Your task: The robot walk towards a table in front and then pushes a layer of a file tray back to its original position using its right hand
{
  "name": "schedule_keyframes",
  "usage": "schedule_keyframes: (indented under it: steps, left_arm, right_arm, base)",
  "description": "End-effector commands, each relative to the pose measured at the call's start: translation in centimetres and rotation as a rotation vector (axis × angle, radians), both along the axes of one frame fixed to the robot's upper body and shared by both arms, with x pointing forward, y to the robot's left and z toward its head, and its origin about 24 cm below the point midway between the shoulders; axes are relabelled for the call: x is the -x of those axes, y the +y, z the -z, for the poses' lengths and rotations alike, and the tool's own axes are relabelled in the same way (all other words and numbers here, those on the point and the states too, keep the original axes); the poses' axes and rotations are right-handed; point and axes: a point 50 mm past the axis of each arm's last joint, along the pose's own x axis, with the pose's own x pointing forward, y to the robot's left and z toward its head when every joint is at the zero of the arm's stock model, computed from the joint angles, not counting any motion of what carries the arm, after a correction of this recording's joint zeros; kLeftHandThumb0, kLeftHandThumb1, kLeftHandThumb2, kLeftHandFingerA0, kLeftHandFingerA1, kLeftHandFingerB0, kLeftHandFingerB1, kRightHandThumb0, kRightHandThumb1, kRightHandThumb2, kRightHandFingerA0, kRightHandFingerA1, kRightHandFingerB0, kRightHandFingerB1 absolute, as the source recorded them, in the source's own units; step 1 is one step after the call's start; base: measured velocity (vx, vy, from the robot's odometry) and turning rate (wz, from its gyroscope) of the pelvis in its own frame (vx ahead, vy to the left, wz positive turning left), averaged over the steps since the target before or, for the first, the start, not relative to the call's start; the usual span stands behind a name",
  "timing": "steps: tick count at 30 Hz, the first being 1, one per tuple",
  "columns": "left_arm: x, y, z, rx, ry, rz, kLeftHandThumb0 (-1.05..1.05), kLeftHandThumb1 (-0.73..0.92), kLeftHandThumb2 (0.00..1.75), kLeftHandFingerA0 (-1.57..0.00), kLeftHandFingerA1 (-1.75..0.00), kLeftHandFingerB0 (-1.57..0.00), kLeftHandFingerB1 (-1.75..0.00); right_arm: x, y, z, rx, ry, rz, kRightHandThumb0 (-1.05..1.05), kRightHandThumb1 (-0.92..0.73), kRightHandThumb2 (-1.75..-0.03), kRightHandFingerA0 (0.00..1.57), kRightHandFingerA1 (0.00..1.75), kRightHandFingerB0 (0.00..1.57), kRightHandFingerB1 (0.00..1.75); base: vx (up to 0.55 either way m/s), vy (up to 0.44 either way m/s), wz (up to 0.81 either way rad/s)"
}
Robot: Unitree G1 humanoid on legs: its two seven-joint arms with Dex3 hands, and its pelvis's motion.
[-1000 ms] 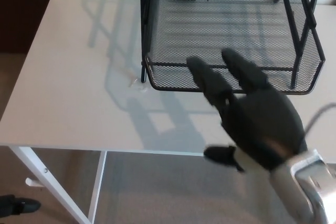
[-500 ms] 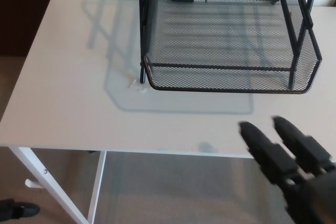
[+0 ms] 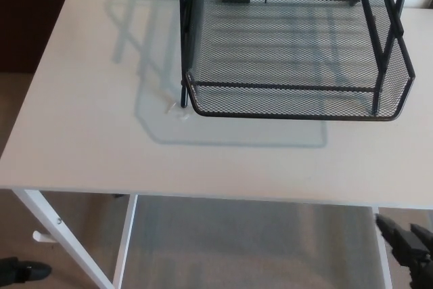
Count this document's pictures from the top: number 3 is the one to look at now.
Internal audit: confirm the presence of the white metal table leg frame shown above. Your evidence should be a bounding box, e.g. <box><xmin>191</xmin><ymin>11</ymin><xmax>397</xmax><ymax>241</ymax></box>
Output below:
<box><xmin>373</xmin><ymin>205</ymin><xmax>395</xmax><ymax>289</ymax></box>
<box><xmin>12</xmin><ymin>190</ymin><xmax>139</xmax><ymax>289</ymax></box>

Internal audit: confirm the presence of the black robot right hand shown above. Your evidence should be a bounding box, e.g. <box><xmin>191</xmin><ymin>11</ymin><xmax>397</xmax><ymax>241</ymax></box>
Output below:
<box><xmin>374</xmin><ymin>213</ymin><xmax>433</xmax><ymax>289</ymax></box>

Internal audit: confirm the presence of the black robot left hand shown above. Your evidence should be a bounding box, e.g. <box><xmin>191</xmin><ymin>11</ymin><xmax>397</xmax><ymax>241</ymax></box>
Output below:
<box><xmin>0</xmin><ymin>257</ymin><xmax>53</xmax><ymax>285</ymax></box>

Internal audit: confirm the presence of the black metal file tray frame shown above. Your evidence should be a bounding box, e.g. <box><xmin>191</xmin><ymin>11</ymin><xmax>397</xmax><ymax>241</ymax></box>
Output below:
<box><xmin>177</xmin><ymin>0</ymin><xmax>426</xmax><ymax>116</ymax></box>

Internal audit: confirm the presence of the black mesh sliding tray layer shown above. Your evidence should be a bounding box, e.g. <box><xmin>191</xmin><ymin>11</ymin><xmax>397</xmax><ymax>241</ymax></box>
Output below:
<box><xmin>184</xmin><ymin>0</ymin><xmax>417</xmax><ymax>122</ymax></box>

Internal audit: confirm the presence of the small clear plastic scrap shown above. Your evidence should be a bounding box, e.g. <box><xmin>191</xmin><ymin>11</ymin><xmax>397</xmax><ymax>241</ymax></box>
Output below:
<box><xmin>164</xmin><ymin>100</ymin><xmax>189</xmax><ymax>121</ymax></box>

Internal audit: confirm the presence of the dark brown wooden cabinet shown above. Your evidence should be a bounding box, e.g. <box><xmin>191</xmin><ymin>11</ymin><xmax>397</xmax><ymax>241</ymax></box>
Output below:
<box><xmin>0</xmin><ymin>0</ymin><xmax>68</xmax><ymax>75</ymax></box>

